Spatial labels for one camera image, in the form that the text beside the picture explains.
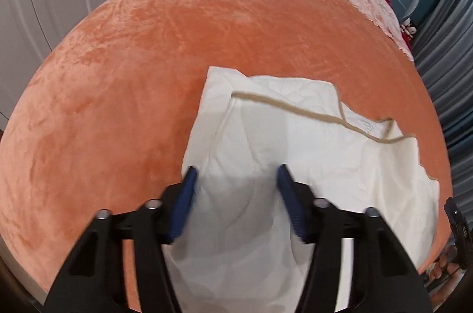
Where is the grey curtain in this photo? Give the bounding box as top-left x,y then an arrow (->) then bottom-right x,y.
410,0 -> 473,262

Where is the cream quilted jacket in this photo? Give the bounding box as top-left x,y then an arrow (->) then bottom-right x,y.
161,66 -> 440,313

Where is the orange plush blanket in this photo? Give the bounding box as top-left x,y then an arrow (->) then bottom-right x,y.
0,0 -> 453,310

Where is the person's right hand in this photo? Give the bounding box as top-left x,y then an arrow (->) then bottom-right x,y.
428,244 -> 463,305

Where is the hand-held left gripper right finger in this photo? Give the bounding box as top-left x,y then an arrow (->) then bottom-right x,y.
278,164 -> 433,313

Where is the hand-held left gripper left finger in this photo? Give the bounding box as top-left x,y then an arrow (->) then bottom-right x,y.
44,166 -> 198,313

